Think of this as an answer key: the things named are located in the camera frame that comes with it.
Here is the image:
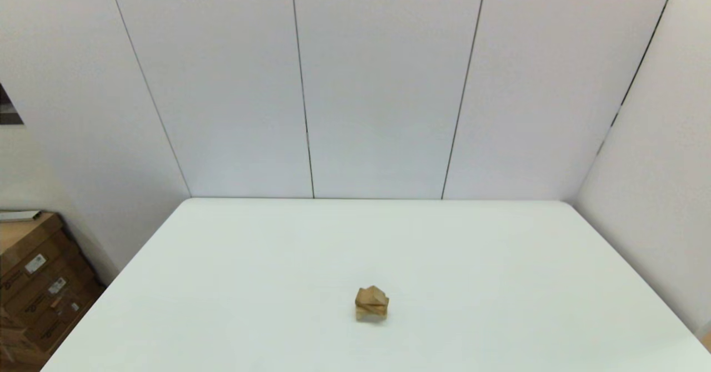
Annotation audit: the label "triangular wooden building block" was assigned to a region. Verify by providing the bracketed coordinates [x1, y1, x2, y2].
[358, 285, 389, 307]

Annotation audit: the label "rectangular wooden building block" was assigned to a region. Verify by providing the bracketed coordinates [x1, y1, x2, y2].
[355, 290, 390, 316]

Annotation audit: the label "stacked cardboard boxes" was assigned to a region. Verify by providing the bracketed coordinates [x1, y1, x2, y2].
[0, 212, 106, 356]

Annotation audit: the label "small plain cardboard box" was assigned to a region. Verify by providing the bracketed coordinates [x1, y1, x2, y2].
[0, 305, 48, 370]

